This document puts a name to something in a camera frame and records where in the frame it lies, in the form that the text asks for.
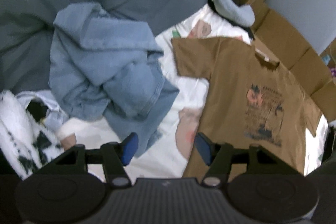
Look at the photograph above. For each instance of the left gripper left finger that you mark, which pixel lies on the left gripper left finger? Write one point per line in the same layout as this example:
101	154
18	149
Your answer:
115	157

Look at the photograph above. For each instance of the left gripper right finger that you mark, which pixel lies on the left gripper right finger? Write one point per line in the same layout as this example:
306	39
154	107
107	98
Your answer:
217	157

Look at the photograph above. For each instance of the brown t-shirt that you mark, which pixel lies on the brown t-shirt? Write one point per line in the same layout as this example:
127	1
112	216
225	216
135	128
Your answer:
250	100

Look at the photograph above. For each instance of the cream bear print blanket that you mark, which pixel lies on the cream bear print blanket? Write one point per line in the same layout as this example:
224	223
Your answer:
168	156

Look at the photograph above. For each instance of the light blue garment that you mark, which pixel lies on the light blue garment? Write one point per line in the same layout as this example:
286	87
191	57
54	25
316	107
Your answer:
102	66

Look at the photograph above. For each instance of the black white fuzzy blanket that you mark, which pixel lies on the black white fuzzy blanket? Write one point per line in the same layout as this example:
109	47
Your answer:
27	145

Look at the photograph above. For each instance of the large cardboard box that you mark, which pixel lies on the large cardboard box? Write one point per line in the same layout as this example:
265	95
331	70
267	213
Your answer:
281	39

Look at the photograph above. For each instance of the blue-grey neck pillow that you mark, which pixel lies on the blue-grey neck pillow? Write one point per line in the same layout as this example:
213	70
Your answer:
242	15

